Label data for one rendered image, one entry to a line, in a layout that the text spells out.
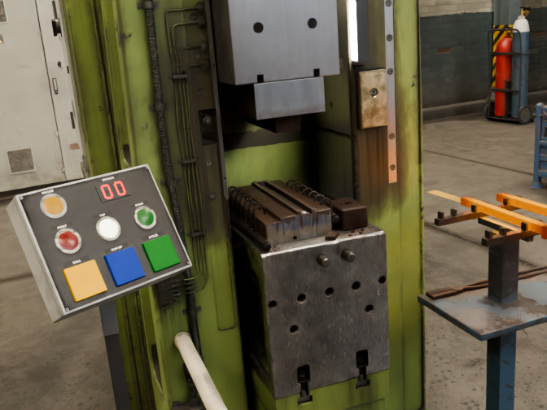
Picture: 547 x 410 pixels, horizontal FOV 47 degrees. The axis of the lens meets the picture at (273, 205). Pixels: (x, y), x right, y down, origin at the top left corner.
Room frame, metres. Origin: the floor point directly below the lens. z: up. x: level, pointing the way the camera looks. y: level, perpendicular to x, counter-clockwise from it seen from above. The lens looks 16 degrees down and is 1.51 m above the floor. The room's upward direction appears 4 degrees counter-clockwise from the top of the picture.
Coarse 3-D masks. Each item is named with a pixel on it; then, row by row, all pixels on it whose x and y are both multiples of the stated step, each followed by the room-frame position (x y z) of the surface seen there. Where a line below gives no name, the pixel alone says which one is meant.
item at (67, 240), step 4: (64, 232) 1.33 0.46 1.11; (68, 232) 1.33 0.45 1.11; (60, 236) 1.32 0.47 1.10; (64, 236) 1.32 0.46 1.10; (68, 236) 1.33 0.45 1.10; (72, 236) 1.33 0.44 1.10; (76, 236) 1.34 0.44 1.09; (60, 240) 1.31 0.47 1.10; (64, 240) 1.31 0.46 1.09; (68, 240) 1.32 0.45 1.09; (72, 240) 1.32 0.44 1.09; (76, 240) 1.33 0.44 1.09; (60, 244) 1.31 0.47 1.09; (64, 244) 1.31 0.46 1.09; (68, 244) 1.31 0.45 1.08; (72, 244) 1.32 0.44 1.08; (76, 244) 1.32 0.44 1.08; (64, 248) 1.30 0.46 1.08; (68, 248) 1.31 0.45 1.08; (72, 248) 1.31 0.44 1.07
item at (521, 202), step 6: (498, 198) 1.90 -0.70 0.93; (510, 198) 1.85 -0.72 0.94; (516, 198) 1.84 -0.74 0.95; (522, 198) 1.83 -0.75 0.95; (510, 204) 1.85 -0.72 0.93; (516, 204) 1.83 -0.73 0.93; (522, 204) 1.81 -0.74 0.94; (528, 204) 1.78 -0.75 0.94; (534, 204) 1.77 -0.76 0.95; (540, 204) 1.76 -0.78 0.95; (528, 210) 1.78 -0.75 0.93; (534, 210) 1.76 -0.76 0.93; (540, 210) 1.74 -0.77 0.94; (546, 210) 1.72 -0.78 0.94
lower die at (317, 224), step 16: (256, 192) 1.99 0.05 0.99; (288, 192) 1.96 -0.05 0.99; (256, 208) 1.84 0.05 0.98; (272, 208) 1.79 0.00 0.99; (288, 208) 1.77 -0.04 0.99; (320, 208) 1.75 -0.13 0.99; (256, 224) 1.75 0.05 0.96; (272, 224) 1.68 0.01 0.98; (288, 224) 1.70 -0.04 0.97; (304, 224) 1.71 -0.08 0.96; (320, 224) 1.73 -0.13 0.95; (272, 240) 1.68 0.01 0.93; (288, 240) 1.70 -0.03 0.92
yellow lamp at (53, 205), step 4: (52, 196) 1.36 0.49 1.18; (48, 200) 1.35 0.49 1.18; (52, 200) 1.36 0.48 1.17; (56, 200) 1.36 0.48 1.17; (60, 200) 1.37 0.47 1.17; (44, 204) 1.34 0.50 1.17; (48, 204) 1.34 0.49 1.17; (52, 204) 1.35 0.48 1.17; (56, 204) 1.35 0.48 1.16; (60, 204) 1.36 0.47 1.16; (48, 208) 1.34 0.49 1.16; (52, 208) 1.34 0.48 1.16; (56, 208) 1.35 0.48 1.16; (60, 208) 1.35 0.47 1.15; (48, 212) 1.33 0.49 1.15; (52, 212) 1.34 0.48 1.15; (56, 212) 1.34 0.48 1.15; (60, 212) 1.35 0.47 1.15
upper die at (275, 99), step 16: (288, 80) 1.71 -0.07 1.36; (304, 80) 1.72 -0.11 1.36; (320, 80) 1.74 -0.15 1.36; (224, 96) 1.96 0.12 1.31; (240, 96) 1.80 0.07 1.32; (256, 96) 1.68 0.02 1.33; (272, 96) 1.69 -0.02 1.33; (288, 96) 1.71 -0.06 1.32; (304, 96) 1.72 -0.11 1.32; (320, 96) 1.73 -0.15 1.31; (240, 112) 1.81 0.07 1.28; (256, 112) 1.68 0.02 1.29; (272, 112) 1.69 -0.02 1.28; (288, 112) 1.70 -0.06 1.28; (304, 112) 1.72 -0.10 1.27
